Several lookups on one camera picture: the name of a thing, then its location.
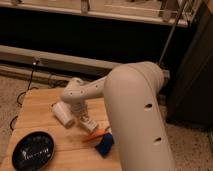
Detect blue sponge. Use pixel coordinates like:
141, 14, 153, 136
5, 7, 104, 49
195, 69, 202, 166
95, 133, 114, 157

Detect dark cabinet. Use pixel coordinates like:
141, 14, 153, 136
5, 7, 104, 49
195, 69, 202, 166
167, 0, 213, 126

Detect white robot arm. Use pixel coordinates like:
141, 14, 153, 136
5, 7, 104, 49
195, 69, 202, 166
61, 62, 176, 171

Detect black ceramic bowl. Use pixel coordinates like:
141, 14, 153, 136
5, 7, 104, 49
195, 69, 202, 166
11, 131, 55, 171

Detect white tube bottle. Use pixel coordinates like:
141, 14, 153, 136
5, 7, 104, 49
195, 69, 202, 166
78, 116, 98, 133

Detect orange carrot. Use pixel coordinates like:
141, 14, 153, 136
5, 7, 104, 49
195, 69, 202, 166
83, 128, 109, 142

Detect metal rail beam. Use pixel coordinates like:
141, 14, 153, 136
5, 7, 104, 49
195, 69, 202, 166
0, 44, 171, 88

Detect white foam cup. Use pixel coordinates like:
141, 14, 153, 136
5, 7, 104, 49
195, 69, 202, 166
52, 101, 74, 128

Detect black cable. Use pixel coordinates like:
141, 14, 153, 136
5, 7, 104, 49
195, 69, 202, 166
9, 59, 40, 132

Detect metal pole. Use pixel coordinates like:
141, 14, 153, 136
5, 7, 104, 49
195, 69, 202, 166
158, 0, 187, 68

